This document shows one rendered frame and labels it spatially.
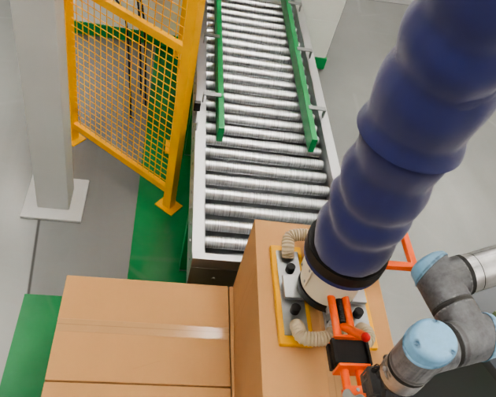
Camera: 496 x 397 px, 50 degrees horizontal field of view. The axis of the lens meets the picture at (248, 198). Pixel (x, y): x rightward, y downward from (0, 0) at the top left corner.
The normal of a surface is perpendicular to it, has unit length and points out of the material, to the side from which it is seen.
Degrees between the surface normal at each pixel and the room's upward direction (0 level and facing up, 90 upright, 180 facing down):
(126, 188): 0
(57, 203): 90
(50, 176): 90
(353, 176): 76
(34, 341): 0
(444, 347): 5
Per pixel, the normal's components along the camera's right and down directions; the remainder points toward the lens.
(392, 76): -0.87, -0.18
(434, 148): -0.02, 0.84
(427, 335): 0.11, -0.65
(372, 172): -0.67, 0.60
